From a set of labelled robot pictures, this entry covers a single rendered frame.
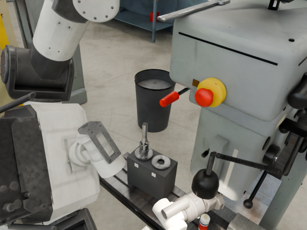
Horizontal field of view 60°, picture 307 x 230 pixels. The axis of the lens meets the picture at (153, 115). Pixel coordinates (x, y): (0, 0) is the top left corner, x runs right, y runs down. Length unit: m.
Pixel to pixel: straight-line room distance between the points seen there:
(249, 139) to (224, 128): 0.07
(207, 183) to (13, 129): 0.47
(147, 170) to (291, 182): 0.66
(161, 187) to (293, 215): 1.71
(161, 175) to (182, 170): 1.55
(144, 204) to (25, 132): 0.87
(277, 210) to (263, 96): 1.08
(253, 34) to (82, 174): 0.48
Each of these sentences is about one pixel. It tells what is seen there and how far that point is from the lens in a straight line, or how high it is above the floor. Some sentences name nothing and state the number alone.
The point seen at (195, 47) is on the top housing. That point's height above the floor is 1.84.
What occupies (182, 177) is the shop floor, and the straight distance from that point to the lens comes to 2.71.
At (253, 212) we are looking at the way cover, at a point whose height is 0.91.
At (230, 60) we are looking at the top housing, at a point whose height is 1.84.
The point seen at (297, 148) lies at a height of 1.59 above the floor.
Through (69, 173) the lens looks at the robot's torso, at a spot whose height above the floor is 1.57.
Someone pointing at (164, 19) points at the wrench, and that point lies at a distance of 0.52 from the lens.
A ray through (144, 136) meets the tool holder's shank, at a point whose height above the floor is 1.25.
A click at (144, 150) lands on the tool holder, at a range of 1.26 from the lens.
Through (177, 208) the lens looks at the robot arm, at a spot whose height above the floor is 1.30.
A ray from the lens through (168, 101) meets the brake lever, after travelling 0.62.
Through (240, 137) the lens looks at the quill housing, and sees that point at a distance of 0.76.
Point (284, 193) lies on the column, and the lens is 1.46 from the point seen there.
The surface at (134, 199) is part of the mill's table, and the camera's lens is 1.37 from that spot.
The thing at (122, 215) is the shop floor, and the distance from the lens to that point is 2.43.
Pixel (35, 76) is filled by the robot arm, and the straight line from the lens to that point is 0.67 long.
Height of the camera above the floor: 2.04
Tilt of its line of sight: 36 degrees down
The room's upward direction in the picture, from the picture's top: 3 degrees clockwise
